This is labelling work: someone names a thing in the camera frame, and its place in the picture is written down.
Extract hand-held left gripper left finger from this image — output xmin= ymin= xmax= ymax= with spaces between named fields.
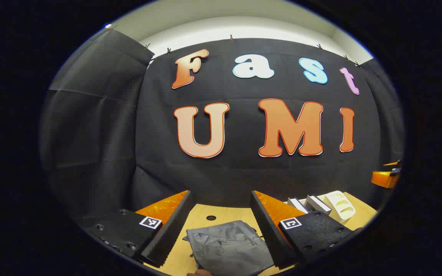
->
xmin=77 ymin=190 xmax=197 ymax=269

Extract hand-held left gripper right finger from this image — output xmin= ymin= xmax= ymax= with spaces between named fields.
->
xmin=249 ymin=190 xmax=364 ymax=270

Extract portrait cover book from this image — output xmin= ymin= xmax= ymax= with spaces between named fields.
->
xmin=305 ymin=195 xmax=333 ymax=214

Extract blue cover book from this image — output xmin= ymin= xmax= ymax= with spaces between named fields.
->
xmin=287 ymin=197 xmax=310 ymax=214

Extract white bookshelf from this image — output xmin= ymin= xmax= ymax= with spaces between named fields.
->
xmin=282 ymin=191 xmax=356 ymax=225

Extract grey schoolbag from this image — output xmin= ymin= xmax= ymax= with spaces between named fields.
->
xmin=183 ymin=220 xmax=276 ymax=276

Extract black backdrop cloth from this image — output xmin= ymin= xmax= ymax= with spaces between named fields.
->
xmin=39 ymin=29 xmax=155 ymax=230
xmin=131 ymin=38 xmax=406 ymax=209

